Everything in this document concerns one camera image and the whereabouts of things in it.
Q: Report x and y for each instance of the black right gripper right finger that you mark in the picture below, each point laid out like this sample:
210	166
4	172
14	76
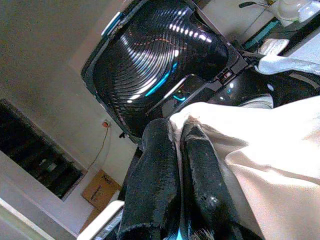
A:
207	180

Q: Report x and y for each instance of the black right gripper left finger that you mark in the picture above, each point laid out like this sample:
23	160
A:
152	180

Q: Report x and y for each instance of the cream white cloth garment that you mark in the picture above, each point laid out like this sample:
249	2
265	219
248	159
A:
262	155

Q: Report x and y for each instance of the black glossy washing machine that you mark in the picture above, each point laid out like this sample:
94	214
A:
250	85

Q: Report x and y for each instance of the brown cardboard box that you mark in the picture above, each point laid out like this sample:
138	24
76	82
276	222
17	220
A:
101	191

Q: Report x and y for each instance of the dark window opening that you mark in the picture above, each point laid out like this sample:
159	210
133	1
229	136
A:
32	150

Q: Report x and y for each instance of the light grey crumpled cloth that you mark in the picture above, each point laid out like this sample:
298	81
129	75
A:
282	65

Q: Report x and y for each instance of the white round container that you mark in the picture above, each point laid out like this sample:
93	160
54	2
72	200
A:
291	11

